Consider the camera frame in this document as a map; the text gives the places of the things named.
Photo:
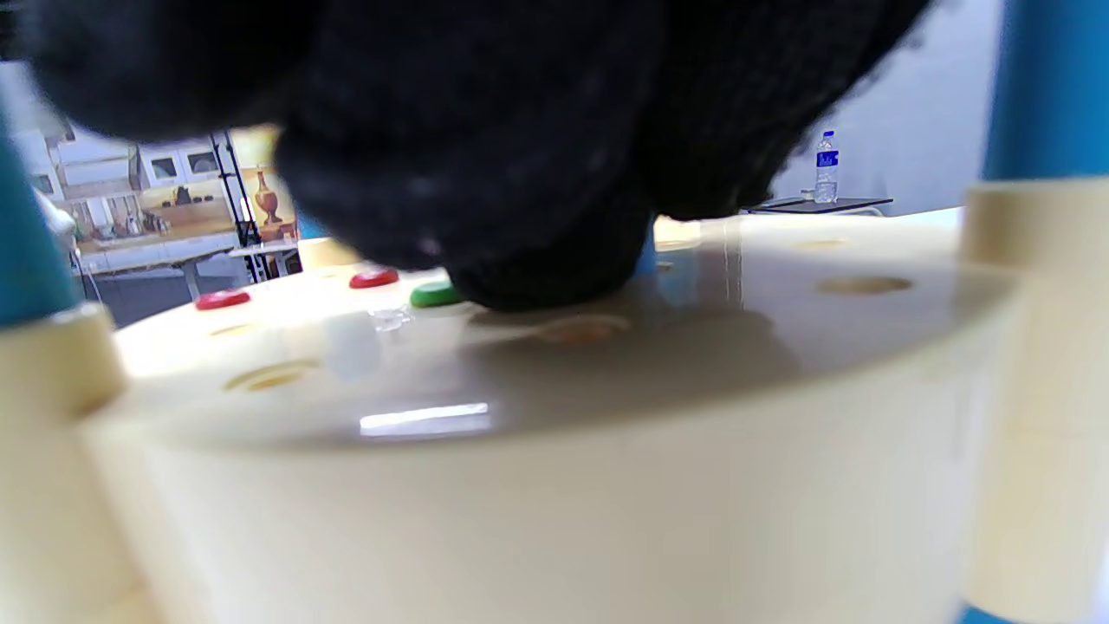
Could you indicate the person's left hand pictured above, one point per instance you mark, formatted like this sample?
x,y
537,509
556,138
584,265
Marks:
x,y
520,130

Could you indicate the yellow round tap bench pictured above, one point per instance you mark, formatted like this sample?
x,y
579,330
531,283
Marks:
x,y
606,477

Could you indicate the black truss stand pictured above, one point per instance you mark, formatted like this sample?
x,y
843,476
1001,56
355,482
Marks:
x,y
234,199

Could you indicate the green toy nail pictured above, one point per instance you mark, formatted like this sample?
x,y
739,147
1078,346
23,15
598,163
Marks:
x,y
436,295

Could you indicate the red toy nail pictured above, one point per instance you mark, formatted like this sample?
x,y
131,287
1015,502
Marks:
x,y
223,299
374,278

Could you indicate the marble top background table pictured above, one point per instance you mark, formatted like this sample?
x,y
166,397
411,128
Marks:
x,y
147,256

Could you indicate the clear water bottle blue label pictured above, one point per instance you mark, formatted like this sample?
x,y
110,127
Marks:
x,y
826,169

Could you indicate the dark side table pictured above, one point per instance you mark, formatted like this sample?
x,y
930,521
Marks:
x,y
823,206

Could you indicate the kitchen scene backdrop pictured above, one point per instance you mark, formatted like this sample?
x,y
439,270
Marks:
x,y
173,204

